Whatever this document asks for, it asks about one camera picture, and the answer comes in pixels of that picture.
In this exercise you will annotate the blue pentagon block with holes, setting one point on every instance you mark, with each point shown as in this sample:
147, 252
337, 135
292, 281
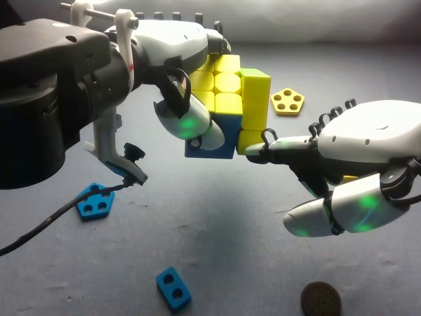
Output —
95, 200

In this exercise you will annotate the yellow rectangular block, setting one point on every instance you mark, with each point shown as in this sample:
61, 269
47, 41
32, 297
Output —
350, 179

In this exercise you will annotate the white backdrop sheet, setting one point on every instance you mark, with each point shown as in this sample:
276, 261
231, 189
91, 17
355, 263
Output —
296, 19

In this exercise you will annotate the red yellow puzzle cube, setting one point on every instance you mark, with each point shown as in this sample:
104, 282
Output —
227, 82

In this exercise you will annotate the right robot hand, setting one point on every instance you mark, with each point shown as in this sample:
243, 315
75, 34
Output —
368, 138

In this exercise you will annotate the dark chocolate sandwich cookie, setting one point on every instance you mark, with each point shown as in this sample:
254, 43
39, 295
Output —
320, 301

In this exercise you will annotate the yellow pentagon block with holes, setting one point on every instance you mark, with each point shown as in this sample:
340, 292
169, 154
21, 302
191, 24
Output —
287, 110

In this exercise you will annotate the blue two-hole block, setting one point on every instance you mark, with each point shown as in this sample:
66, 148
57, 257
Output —
164, 288

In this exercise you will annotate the grey table cloth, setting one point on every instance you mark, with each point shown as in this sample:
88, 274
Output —
230, 230

